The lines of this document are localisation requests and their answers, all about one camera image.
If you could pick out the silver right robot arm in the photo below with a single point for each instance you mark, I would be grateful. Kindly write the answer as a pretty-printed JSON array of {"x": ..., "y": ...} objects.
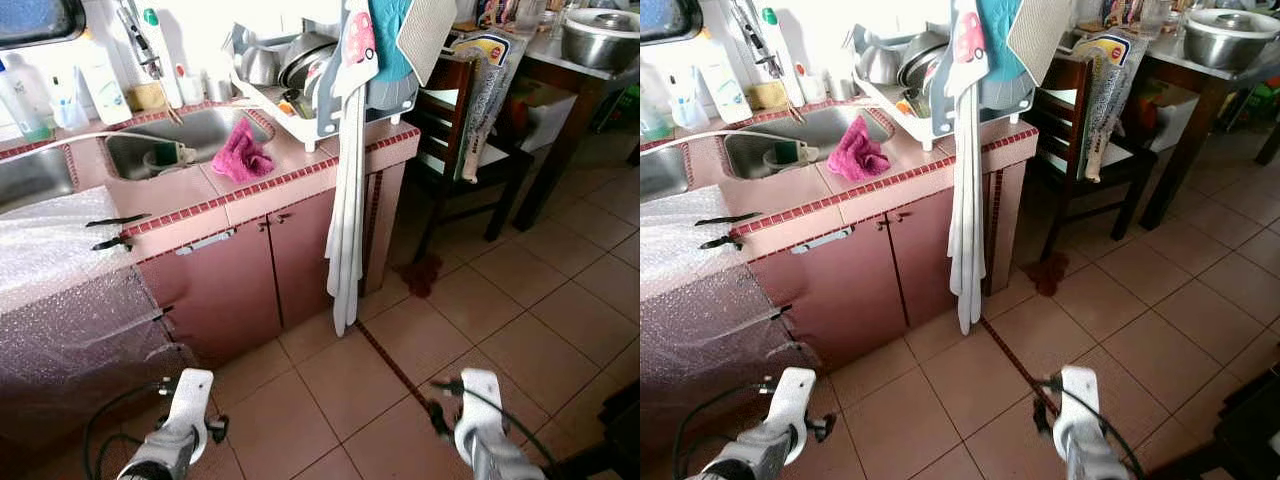
[
  {"x": 495, "y": 460},
  {"x": 1095, "y": 460}
]

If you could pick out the small black tape piece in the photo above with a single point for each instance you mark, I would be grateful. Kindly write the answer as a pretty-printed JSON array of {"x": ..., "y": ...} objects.
[
  {"x": 781, "y": 312},
  {"x": 165, "y": 312}
]

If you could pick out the pink cabinet door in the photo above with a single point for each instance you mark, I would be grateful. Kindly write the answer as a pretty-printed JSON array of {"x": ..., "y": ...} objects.
[
  {"x": 225, "y": 300},
  {"x": 840, "y": 300},
  {"x": 920, "y": 255},
  {"x": 300, "y": 255}
]

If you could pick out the red rag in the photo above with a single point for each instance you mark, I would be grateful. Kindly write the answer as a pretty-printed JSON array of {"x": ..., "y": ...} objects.
[
  {"x": 422, "y": 276},
  {"x": 1048, "y": 274}
]

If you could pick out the black furniture piece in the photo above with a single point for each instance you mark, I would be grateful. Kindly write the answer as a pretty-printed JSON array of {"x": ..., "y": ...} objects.
[
  {"x": 1220, "y": 445},
  {"x": 605, "y": 440}
]

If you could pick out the clear bubble wrap sheet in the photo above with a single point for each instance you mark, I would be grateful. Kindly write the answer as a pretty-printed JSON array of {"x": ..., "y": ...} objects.
[
  {"x": 700, "y": 300},
  {"x": 60, "y": 300}
]

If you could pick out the short black tape strip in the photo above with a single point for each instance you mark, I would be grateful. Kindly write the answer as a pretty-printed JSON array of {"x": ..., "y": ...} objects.
[
  {"x": 724, "y": 243},
  {"x": 110, "y": 243}
]

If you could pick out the long white hanging cloth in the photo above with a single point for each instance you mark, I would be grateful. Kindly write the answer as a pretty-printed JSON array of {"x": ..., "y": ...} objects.
[
  {"x": 967, "y": 210},
  {"x": 347, "y": 210}
]

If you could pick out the long black tape strip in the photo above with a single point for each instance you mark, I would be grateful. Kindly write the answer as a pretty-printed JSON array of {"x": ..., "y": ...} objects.
[
  {"x": 118, "y": 220},
  {"x": 728, "y": 219}
]

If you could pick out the green dish sponge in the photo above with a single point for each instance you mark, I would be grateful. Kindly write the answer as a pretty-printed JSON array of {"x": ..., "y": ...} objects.
[
  {"x": 788, "y": 155},
  {"x": 165, "y": 156}
]

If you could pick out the pink crumpled cloth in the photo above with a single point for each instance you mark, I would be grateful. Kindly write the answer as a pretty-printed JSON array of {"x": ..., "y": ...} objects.
[
  {"x": 860, "y": 152},
  {"x": 243, "y": 155}
]

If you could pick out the dark wooden chair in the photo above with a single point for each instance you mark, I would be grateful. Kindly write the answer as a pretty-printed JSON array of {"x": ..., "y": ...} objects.
[
  {"x": 440, "y": 120},
  {"x": 1055, "y": 120}
]

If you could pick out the dark wooden table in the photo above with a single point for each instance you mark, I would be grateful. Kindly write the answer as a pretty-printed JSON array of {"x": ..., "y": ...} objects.
[
  {"x": 1190, "y": 140},
  {"x": 560, "y": 140}
]

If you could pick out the white dish rack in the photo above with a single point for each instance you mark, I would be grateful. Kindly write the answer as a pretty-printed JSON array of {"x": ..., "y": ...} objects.
[
  {"x": 915, "y": 125},
  {"x": 300, "y": 125}
]

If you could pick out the printed plastic bag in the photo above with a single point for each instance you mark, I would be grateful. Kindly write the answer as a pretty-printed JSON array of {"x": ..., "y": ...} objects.
[
  {"x": 485, "y": 100},
  {"x": 1105, "y": 100}
]

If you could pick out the yellow sponge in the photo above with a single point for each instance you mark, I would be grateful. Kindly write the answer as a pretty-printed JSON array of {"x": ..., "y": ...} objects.
[
  {"x": 148, "y": 96},
  {"x": 768, "y": 96}
]

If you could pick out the clear cup with toothbrushes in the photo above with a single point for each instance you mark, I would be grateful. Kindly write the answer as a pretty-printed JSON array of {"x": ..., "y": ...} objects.
[
  {"x": 688, "y": 105},
  {"x": 68, "y": 105}
]

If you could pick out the white plastic bottle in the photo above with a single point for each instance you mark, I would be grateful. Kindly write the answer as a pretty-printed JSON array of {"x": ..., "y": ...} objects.
[
  {"x": 106, "y": 90},
  {"x": 726, "y": 90}
]

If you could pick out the clear bottle with blue cap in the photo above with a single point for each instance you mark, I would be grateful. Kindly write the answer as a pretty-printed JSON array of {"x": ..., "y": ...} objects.
[
  {"x": 22, "y": 100},
  {"x": 654, "y": 105}
]

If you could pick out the steel bowl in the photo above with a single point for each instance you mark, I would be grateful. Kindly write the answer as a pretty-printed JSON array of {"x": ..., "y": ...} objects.
[
  {"x": 258, "y": 62},
  {"x": 880, "y": 62}
]

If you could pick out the white bottle with green cap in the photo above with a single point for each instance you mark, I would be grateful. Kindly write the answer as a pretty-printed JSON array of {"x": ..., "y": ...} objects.
[
  {"x": 162, "y": 60},
  {"x": 780, "y": 60}
]

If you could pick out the dark steel plate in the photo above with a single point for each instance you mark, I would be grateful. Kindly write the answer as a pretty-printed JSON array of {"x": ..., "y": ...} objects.
[
  {"x": 305, "y": 60},
  {"x": 922, "y": 60}
]

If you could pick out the white cloth with pink car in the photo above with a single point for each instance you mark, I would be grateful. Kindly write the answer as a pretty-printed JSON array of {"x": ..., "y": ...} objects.
[
  {"x": 972, "y": 45},
  {"x": 358, "y": 45}
]

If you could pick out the teal cloth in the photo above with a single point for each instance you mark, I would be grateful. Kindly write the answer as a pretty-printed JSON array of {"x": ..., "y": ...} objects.
[
  {"x": 1000, "y": 40},
  {"x": 392, "y": 40}
]

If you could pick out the grey woven mat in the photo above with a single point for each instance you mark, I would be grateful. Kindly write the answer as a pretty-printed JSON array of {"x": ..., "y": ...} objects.
[
  {"x": 1040, "y": 35},
  {"x": 428, "y": 35}
]

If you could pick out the steel lever faucet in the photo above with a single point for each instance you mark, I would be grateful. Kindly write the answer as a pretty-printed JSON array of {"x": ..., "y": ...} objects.
[
  {"x": 140, "y": 40},
  {"x": 755, "y": 40}
]

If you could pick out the large steel pot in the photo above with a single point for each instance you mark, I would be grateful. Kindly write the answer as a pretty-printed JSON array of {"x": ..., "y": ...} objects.
[
  {"x": 1230, "y": 40},
  {"x": 600, "y": 40}
]

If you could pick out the dark hanging pan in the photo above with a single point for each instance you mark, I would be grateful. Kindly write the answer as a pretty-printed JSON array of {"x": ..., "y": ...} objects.
[
  {"x": 668, "y": 18},
  {"x": 40, "y": 20}
]

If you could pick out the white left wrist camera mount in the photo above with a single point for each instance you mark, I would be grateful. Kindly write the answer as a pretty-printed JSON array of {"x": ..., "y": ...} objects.
[
  {"x": 795, "y": 400},
  {"x": 192, "y": 400}
]

